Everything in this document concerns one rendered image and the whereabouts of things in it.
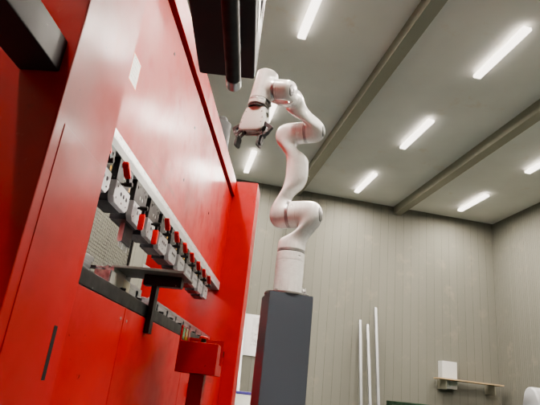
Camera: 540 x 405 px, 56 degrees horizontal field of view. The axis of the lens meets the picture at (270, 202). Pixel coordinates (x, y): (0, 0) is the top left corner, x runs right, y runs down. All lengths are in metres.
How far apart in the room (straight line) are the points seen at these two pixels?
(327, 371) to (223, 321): 8.74
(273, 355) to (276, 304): 0.19
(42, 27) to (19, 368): 0.58
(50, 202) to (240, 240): 3.31
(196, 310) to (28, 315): 3.22
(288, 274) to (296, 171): 0.46
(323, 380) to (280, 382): 10.66
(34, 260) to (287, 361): 1.26
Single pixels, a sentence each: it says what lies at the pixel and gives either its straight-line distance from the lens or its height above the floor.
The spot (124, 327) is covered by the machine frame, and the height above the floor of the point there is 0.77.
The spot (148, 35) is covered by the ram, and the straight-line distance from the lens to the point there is 2.10.
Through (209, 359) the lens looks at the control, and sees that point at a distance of 2.11.
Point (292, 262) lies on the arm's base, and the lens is 2.11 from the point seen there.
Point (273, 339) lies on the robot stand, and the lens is 2.01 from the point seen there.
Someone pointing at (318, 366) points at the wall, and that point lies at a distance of 12.64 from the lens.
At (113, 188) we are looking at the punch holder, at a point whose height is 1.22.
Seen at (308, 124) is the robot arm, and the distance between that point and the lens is 2.28.
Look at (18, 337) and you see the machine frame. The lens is 0.97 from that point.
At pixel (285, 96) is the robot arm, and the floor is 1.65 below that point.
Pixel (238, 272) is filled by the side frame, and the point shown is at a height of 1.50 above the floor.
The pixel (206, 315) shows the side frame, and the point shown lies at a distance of 4.13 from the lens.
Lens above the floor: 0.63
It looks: 20 degrees up
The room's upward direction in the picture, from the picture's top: 6 degrees clockwise
